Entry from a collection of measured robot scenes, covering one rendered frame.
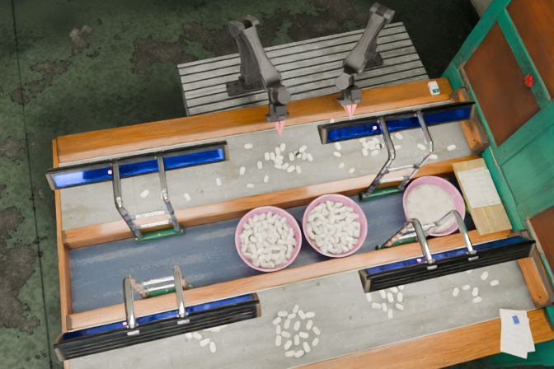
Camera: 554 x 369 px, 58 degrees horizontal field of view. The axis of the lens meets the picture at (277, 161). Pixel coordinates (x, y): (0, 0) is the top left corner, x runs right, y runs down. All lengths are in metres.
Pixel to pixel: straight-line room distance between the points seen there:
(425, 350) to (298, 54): 1.46
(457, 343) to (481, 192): 0.64
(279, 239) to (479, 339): 0.86
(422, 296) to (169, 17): 2.41
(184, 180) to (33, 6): 2.04
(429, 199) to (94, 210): 1.40
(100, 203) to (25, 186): 1.03
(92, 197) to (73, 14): 1.79
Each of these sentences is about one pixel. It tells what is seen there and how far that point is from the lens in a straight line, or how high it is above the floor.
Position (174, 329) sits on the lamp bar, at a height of 1.08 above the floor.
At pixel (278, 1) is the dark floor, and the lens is 3.64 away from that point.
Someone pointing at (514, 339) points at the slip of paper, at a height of 0.77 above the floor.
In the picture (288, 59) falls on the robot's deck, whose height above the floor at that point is 0.67.
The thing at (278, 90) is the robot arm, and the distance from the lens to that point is 1.99.
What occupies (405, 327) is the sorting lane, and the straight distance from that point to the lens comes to 2.08.
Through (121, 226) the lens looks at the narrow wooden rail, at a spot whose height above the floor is 0.77.
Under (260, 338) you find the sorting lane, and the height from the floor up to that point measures 0.74.
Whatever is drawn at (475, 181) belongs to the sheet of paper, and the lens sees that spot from 2.31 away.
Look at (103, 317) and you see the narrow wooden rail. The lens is 2.01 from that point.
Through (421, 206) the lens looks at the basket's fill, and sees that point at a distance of 2.22.
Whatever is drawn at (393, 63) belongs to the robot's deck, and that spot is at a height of 0.67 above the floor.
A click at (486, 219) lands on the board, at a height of 0.78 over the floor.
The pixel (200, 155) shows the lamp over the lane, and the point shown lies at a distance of 1.78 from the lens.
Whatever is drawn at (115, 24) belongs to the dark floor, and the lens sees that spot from 3.56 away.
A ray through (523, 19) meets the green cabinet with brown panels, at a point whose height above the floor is 1.32.
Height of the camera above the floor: 2.70
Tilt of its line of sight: 66 degrees down
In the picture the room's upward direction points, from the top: 11 degrees clockwise
